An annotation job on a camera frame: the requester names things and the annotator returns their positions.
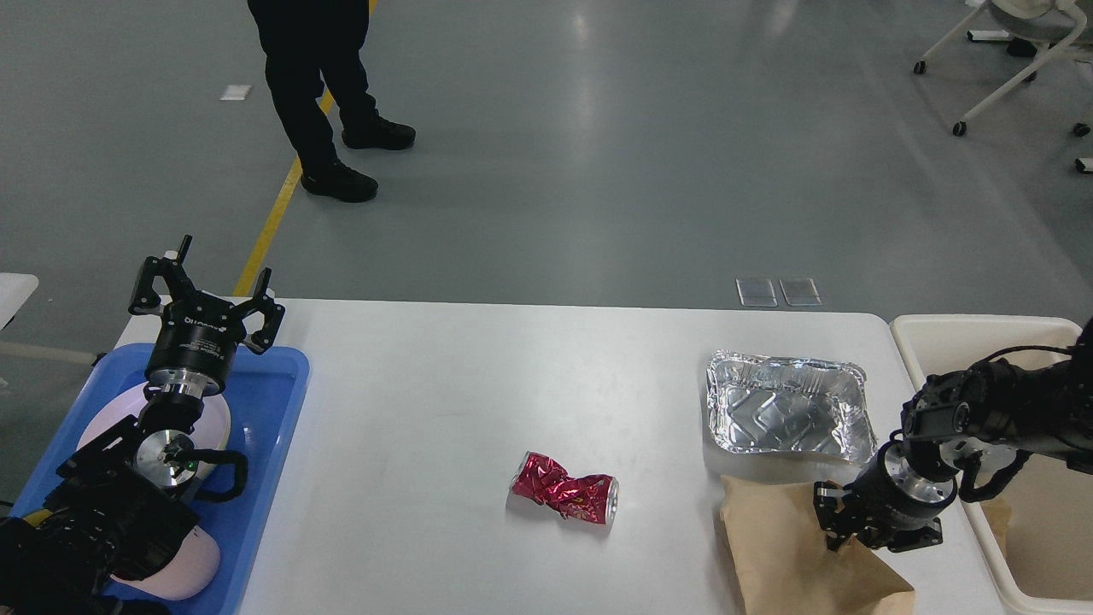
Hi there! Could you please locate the pink plastic plate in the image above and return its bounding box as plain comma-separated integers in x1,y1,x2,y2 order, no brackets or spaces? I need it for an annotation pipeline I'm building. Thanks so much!
75,385,231,490

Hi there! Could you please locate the aluminium foil tray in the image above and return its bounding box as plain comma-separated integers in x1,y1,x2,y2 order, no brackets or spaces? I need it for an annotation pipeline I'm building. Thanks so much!
706,350,879,465

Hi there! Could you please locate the blue plastic tray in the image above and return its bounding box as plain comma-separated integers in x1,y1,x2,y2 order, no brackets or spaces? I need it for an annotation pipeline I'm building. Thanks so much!
11,343,312,614

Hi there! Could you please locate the crushed red can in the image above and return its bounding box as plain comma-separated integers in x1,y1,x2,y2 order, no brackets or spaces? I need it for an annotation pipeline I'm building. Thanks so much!
509,451,618,527

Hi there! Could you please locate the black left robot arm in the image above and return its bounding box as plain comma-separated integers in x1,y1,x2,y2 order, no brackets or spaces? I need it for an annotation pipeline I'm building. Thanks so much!
3,235,285,614

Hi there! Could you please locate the white office chair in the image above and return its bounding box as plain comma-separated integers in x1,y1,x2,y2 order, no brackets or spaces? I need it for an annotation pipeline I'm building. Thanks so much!
914,0,1093,174

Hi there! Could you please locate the beige plastic bin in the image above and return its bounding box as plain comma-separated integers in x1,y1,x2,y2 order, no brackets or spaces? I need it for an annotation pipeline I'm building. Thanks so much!
891,314,1092,614

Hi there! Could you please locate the right clear floor plate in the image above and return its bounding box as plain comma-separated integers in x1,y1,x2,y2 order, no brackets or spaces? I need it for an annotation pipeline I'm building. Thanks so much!
778,277,823,307

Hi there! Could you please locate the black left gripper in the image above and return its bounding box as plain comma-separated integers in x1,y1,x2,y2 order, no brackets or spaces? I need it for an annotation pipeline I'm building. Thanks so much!
128,235,285,398

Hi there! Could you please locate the teal mug yellow inside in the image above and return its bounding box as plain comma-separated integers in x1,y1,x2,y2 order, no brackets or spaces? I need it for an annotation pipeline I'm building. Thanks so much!
23,509,52,528

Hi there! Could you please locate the clear floor plate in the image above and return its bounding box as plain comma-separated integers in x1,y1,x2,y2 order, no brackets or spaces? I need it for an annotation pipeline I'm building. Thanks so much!
734,277,780,308
778,277,823,307

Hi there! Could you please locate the white side table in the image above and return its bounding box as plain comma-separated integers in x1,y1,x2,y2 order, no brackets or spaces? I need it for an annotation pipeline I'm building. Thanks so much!
0,272,39,330

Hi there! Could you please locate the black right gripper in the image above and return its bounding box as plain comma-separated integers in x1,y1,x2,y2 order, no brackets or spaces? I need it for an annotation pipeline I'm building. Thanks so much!
812,442,959,553

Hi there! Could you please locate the pink plastic cup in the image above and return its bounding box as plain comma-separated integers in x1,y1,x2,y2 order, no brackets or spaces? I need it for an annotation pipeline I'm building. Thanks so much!
110,527,221,602

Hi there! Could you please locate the person in black trousers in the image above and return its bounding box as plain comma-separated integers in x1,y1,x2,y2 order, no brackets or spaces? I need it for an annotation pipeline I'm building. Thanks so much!
247,1,418,203

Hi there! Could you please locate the brown paper bag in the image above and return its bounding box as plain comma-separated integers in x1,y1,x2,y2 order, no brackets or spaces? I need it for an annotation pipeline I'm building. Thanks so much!
721,475,916,614

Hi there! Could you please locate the left clear floor plate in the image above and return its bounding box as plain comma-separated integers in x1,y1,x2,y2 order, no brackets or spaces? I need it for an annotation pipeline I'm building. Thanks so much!
734,277,780,308

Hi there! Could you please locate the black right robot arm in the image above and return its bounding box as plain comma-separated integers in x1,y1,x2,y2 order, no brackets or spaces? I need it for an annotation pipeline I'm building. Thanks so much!
813,326,1092,553

